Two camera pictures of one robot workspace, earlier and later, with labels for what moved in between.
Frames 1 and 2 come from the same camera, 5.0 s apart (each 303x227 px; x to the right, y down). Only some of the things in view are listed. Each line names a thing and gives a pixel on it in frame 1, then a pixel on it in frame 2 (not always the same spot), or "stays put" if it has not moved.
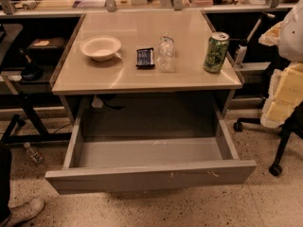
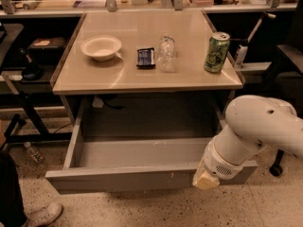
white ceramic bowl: (100, 47) stays put
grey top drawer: (122, 164) stays put
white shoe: (23, 208) -> (40, 209)
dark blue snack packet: (145, 59) stays put
